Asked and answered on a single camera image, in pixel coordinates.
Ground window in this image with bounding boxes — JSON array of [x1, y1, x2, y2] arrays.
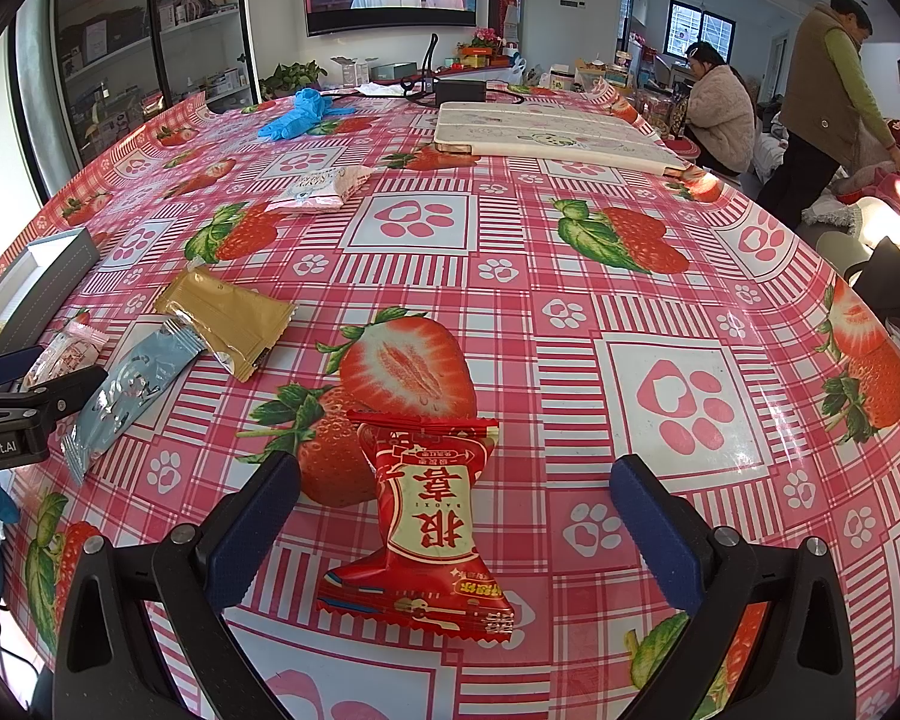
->
[[666, 0, 736, 65]]

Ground glass display cabinet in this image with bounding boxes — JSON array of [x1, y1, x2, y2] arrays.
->
[[11, 0, 260, 200]]

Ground red snack packet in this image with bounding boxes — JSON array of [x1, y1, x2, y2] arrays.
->
[[316, 409, 515, 644]]

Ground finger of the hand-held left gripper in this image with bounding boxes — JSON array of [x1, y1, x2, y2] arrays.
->
[[0, 349, 40, 392], [21, 366, 110, 428]]

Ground white pink snack packet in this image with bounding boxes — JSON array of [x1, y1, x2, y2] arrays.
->
[[265, 165, 374, 215]]

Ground black bag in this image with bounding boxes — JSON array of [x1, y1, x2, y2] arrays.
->
[[844, 236, 900, 323]]

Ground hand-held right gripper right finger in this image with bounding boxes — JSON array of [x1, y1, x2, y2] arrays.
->
[[610, 454, 857, 720]]

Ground blue disposable gloves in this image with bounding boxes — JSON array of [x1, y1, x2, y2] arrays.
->
[[257, 88, 353, 142]]

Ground grey box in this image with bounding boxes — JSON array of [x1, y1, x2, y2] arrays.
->
[[0, 229, 100, 361]]

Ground light blue snack packet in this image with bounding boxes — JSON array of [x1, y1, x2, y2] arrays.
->
[[60, 319, 207, 485]]

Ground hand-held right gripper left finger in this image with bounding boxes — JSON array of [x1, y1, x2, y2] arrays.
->
[[52, 450, 302, 720]]

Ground pink strawberry print tablecloth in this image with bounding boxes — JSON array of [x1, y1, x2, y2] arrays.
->
[[0, 82, 900, 720]]

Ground gold snack packet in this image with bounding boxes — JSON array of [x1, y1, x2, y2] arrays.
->
[[154, 266, 299, 382]]

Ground small pink candy packet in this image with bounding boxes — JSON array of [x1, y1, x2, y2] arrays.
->
[[21, 321, 107, 391]]

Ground green potted plant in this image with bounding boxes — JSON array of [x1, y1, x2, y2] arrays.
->
[[259, 60, 327, 101]]

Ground white cartoon tablet case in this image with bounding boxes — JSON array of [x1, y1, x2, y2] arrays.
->
[[433, 101, 689, 177]]

